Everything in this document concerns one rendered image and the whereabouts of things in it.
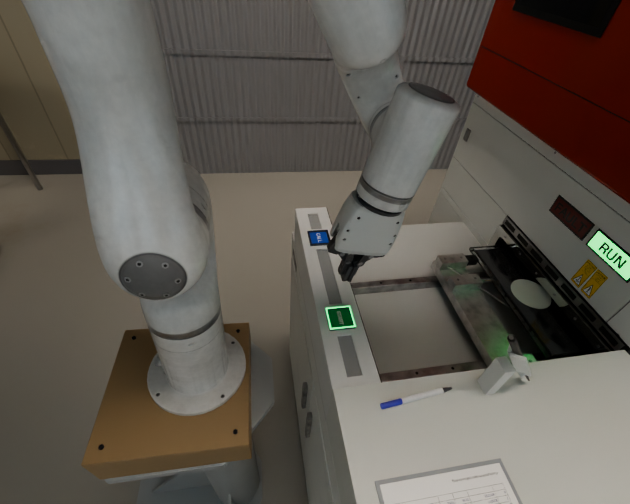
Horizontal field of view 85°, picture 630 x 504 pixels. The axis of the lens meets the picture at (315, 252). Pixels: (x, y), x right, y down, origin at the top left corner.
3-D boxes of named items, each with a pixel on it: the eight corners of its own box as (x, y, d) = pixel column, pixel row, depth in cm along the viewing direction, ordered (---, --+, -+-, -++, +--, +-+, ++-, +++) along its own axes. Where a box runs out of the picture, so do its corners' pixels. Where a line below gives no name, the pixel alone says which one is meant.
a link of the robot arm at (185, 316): (140, 344, 52) (87, 215, 37) (155, 263, 66) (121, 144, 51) (221, 334, 55) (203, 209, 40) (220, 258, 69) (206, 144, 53)
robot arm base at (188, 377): (132, 415, 62) (100, 357, 50) (165, 329, 77) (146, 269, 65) (238, 417, 64) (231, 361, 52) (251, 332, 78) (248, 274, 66)
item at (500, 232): (490, 246, 111) (503, 223, 105) (589, 373, 80) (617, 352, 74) (485, 247, 111) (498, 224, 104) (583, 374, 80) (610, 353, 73)
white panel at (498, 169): (445, 190, 139) (485, 86, 112) (593, 382, 82) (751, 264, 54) (438, 190, 139) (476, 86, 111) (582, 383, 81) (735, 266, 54)
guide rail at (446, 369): (554, 356, 86) (561, 349, 84) (559, 363, 85) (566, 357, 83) (363, 381, 78) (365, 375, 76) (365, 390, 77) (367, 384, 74)
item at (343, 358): (322, 241, 112) (326, 206, 102) (368, 413, 73) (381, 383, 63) (294, 243, 111) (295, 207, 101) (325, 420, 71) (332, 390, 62)
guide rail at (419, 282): (496, 276, 105) (500, 269, 103) (500, 281, 104) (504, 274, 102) (338, 290, 97) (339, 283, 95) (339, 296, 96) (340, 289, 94)
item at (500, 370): (502, 373, 66) (538, 335, 57) (514, 393, 63) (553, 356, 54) (473, 377, 65) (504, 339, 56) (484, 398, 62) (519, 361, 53)
